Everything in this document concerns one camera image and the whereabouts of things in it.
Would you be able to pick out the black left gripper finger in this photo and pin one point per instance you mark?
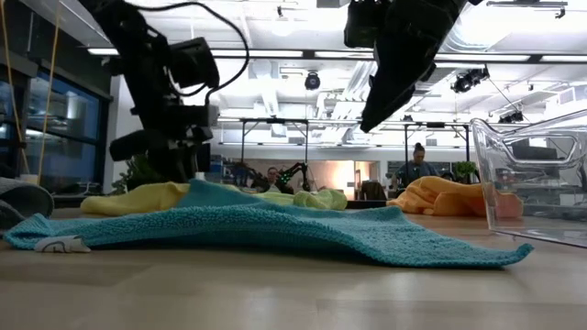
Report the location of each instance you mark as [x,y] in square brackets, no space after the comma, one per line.
[174,160]
[133,146]

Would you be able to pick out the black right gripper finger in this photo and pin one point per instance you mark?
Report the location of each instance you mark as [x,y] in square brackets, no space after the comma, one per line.
[387,82]
[423,66]

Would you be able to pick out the yellow microfiber towel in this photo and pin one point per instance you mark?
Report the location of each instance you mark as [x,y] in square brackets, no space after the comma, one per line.
[133,199]

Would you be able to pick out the teal microfiber towel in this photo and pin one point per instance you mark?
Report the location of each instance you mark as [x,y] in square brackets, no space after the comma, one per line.
[275,229]

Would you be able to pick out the grey microfiber towel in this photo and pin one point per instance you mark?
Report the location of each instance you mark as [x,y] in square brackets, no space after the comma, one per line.
[23,199]

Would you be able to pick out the orange microfiber towel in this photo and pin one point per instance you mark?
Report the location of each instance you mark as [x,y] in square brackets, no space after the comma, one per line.
[440,197]

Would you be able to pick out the green microfiber towel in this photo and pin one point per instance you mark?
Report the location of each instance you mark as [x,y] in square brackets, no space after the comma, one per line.
[316,199]

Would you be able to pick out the black background robot arm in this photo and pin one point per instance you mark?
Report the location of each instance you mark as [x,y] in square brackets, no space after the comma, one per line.
[298,172]

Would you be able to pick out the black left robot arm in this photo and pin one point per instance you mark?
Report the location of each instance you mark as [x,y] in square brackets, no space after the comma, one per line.
[119,27]

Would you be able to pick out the potted succulent plant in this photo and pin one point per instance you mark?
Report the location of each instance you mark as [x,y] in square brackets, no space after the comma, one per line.
[135,174]

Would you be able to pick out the black ceiling spotlight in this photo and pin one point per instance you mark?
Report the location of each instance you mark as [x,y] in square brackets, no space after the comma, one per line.
[468,80]
[511,117]

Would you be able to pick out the black round ceiling fixture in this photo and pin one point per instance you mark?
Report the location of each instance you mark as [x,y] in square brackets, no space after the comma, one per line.
[312,81]

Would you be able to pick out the person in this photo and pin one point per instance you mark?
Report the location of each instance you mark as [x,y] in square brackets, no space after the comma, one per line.
[273,176]
[415,169]

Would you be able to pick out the dark office chair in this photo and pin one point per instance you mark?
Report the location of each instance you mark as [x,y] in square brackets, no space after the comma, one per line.
[373,190]

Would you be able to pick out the pale yellow cup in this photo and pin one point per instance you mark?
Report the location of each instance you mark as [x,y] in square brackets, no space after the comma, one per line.
[28,179]

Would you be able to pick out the small leafy potted plant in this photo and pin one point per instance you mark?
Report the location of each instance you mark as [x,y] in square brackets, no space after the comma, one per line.
[465,169]

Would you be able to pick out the clear plastic bin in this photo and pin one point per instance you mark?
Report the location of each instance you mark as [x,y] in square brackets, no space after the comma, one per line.
[527,192]

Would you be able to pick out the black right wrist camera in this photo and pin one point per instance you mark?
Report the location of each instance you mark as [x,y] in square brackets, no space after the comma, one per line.
[362,23]

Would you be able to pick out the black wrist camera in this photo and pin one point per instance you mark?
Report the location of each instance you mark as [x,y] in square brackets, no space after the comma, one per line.
[195,62]
[362,23]

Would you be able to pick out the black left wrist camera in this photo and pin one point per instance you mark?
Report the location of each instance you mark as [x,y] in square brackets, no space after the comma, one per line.
[195,62]

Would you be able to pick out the black ceiling light rail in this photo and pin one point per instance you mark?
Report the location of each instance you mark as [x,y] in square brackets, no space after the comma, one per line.
[309,54]

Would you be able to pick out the black aluminium rig frame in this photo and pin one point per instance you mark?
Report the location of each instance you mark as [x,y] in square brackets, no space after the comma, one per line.
[367,205]

